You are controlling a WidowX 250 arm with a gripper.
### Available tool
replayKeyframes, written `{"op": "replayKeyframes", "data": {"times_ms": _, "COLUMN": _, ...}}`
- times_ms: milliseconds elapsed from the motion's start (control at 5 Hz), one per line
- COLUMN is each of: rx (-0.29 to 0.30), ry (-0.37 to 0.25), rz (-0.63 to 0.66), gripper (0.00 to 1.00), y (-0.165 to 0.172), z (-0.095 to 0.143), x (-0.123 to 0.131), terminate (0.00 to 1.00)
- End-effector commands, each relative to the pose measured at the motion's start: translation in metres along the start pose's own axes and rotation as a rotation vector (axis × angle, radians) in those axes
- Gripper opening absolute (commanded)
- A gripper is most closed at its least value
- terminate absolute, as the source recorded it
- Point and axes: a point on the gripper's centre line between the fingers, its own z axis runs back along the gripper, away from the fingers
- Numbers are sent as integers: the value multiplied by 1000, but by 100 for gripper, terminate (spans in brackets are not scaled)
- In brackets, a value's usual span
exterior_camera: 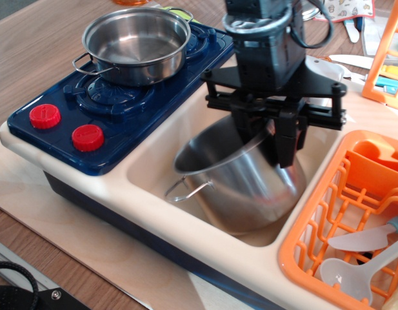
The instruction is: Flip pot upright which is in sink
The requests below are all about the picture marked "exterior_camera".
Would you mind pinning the red stove knob right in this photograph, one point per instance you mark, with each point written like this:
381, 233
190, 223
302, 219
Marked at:
88, 138

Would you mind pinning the black bracket with screw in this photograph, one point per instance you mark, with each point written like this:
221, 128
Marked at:
53, 299

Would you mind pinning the steel pot lid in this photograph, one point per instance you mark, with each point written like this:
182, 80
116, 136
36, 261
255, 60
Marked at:
309, 10

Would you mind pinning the shallow steel pan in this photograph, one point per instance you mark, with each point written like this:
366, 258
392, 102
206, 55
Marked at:
137, 46

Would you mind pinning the orange dish drying rack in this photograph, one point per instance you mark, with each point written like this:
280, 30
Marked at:
335, 208

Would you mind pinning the blue toy stove top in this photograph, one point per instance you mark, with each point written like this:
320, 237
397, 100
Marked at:
126, 115

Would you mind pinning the red stove knob left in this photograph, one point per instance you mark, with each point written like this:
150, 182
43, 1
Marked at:
44, 116

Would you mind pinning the cream toy kitchen sink unit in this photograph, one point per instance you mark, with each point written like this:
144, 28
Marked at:
134, 191

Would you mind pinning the orange upright rack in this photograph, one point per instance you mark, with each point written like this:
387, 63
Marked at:
379, 66

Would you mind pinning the white plastic spoon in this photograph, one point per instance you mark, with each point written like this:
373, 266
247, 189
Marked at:
354, 280

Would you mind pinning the white plastic knife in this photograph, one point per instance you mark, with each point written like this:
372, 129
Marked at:
366, 240

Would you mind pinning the white knife on table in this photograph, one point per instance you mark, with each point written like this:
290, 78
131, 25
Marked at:
354, 60

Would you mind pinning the patterned cloth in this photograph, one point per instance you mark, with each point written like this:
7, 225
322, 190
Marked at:
340, 10

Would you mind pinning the orange cutlery cup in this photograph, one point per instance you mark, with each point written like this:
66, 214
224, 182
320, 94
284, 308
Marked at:
373, 166

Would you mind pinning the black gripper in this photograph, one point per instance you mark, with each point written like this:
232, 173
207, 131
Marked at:
271, 78

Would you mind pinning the tall steel pot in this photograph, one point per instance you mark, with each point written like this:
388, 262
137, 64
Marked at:
239, 185

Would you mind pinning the red stove knob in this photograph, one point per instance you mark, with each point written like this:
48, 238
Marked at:
44, 116
88, 138

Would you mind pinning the grey faucet base block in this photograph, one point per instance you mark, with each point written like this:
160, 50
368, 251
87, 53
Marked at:
326, 69

